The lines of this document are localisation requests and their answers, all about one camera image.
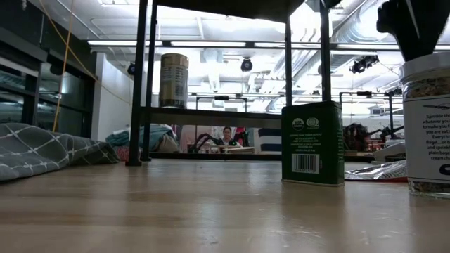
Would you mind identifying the white box with dark stripes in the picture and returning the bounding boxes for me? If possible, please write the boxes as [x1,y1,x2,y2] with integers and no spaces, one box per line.
[257,127,283,153]

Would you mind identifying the yellow cable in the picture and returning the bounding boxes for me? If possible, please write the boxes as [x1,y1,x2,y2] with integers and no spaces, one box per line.
[37,0,98,133]

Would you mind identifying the glass spice jar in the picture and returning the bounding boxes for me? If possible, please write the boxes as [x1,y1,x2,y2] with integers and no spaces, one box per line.
[399,51,450,200]

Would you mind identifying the person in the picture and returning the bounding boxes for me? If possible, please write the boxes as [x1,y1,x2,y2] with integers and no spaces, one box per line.
[220,126,234,147]

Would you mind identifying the red and green object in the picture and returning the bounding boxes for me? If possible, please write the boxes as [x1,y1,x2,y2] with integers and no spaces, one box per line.
[233,126,249,147]

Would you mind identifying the pile of teal clothes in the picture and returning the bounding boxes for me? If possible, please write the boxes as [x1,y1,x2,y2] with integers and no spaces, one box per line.
[105,124,177,154]

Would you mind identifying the green spice tin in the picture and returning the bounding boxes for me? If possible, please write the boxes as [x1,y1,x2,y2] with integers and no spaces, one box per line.
[281,100,345,186]

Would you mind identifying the gold cylindrical spice tin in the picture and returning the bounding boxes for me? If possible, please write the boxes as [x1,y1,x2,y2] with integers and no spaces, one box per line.
[158,52,190,109]

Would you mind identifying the black ceiling spotlight cluster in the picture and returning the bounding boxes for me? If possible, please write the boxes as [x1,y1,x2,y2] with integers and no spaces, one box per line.
[349,54,380,74]

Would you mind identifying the white device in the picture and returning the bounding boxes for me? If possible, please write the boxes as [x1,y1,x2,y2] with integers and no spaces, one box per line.
[371,140,406,162]

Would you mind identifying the grey cloth with white grid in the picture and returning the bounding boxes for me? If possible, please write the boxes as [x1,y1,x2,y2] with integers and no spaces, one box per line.
[0,122,120,182]

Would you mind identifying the black metal shelf, wooden boards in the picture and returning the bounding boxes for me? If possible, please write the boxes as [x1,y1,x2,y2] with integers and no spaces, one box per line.
[125,0,342,167]

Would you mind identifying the black camera stand frame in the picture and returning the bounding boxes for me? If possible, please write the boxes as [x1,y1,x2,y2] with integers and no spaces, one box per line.
[338,89,404,141]

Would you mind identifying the silver and red spice packet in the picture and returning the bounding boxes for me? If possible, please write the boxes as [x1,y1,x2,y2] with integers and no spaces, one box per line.
[344,160,409,183]

